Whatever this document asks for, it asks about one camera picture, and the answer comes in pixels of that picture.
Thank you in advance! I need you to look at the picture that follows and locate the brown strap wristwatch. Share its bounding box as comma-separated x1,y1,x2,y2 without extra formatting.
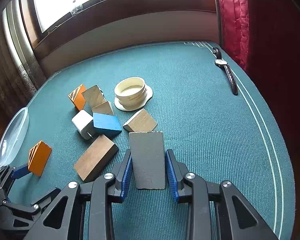
212,47,239,96

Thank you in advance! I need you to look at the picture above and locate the grey triangular wooden block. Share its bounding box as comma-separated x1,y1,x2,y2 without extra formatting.
129,131,167,190

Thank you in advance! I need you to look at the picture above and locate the wooden framed window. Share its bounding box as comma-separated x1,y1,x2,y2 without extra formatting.
20,0,217,50

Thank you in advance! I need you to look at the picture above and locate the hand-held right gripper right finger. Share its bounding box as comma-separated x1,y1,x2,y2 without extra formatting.
165,149,280,240

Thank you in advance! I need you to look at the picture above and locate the beige patterned curtain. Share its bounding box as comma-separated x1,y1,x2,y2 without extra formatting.
0,0,47,110

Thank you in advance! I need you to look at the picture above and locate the brown triangular wooden block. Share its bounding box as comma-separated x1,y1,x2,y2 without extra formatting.
122,108,158,133

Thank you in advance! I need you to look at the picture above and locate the drinking glass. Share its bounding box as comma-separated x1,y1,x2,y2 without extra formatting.
70,0,84,14

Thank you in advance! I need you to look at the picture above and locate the green table mat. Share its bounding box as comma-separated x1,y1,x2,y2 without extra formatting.
5,39,298,240

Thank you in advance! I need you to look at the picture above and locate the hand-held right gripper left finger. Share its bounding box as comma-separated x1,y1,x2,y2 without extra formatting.
22,149,133,240

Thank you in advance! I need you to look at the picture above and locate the orange striped wooden block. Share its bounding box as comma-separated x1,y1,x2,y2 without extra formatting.
68,84,87,111
28,140,52,177

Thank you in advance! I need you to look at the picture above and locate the light wooden cup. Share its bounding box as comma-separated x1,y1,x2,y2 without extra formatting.
114,77,147,105

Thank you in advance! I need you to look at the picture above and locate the blue and white wooden block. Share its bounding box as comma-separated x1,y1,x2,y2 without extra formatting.
92,112,122,138

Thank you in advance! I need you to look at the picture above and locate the clear plastic bowl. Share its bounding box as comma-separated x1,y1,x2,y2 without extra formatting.
0,107,30,167

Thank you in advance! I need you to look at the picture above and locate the plain wooden block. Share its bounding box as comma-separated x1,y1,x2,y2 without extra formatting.
81,85,106,108

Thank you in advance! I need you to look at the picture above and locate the white power adapter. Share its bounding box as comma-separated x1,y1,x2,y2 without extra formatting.
71,109,95,140

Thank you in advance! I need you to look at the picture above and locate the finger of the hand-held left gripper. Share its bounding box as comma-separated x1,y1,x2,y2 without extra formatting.
0,164,30,193
4,187,63,215

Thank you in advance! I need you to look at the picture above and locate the small wooden wedge block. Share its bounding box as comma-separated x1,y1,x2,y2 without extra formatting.
91,101,115,117

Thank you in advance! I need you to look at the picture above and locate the brown rectangular wooden block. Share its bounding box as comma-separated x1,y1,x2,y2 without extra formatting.
73,134,119,183

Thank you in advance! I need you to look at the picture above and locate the red quilted curtain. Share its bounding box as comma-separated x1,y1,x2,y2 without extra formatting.
214,0,300,155

